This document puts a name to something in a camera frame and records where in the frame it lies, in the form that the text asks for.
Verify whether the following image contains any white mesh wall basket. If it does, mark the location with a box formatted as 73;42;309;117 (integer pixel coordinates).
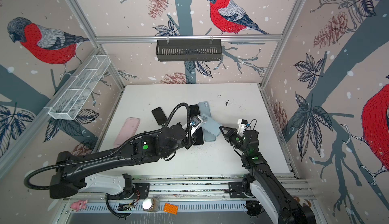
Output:
48;55;111;120

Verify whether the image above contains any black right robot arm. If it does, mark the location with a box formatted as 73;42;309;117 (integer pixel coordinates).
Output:
220;126;316;224

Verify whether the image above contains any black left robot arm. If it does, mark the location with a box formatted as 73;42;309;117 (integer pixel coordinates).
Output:
24;102;202;199

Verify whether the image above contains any blue phone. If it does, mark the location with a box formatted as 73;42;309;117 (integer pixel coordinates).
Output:
193;128;204;146

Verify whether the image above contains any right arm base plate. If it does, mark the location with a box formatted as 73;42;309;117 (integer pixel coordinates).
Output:
226;181;253;199

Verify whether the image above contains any black phone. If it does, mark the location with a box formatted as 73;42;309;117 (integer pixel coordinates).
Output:
152;107;167;126

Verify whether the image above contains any clear jar white lid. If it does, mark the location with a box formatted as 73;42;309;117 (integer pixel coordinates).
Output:
142;197;159;212

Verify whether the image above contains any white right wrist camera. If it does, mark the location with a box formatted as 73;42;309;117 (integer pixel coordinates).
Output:
238;119;249;134

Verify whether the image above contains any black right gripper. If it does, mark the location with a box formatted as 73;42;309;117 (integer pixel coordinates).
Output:
221;125;250;156

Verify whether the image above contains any pink pig toy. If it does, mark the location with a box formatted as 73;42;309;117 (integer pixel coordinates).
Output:
71;200;88;212

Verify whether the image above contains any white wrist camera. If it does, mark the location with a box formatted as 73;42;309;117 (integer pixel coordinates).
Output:
185;116;204;137
238;119;249;134

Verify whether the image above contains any pink phone case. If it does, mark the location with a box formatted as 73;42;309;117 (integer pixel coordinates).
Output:
113;117;140;148

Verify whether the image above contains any small phone light case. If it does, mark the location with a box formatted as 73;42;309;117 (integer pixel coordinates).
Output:
198;101;212;117

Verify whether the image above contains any black wire wall basket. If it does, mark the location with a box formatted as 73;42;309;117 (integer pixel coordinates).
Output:
156;39;222;62

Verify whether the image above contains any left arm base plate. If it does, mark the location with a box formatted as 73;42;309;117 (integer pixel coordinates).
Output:
120;182;150;200

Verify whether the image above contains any brown white plush toy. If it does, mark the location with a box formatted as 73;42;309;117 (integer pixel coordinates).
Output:
293;196;312;208

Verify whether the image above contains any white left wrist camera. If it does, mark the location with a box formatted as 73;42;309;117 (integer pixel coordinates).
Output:
185;116;204;137

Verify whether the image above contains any large phone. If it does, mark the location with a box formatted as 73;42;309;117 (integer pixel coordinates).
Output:
203;132;216;142

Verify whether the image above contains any orange toy brick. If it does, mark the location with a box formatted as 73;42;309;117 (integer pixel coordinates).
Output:
163;203;179;215

